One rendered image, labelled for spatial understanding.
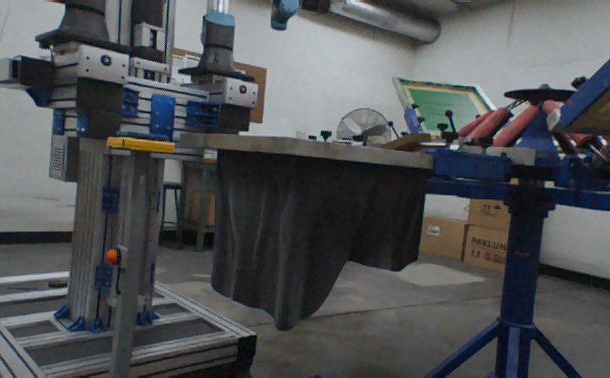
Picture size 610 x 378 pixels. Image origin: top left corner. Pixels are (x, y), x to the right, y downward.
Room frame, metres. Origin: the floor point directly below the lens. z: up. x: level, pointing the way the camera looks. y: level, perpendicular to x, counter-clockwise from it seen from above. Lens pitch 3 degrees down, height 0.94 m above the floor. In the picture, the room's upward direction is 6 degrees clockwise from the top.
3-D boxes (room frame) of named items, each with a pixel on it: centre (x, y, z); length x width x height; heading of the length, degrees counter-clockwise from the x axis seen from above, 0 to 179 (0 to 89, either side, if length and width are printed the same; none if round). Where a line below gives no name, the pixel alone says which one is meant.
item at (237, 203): (1.41, 0.14, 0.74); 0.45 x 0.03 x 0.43; 36
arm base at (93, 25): (1.76, 0.77, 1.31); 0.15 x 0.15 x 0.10
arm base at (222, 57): (2.09, 0.40, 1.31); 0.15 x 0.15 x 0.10
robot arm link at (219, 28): (2.09, 0.40, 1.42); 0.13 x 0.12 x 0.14; 17
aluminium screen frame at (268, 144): (1.58, -0.09, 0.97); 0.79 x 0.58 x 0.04; 126
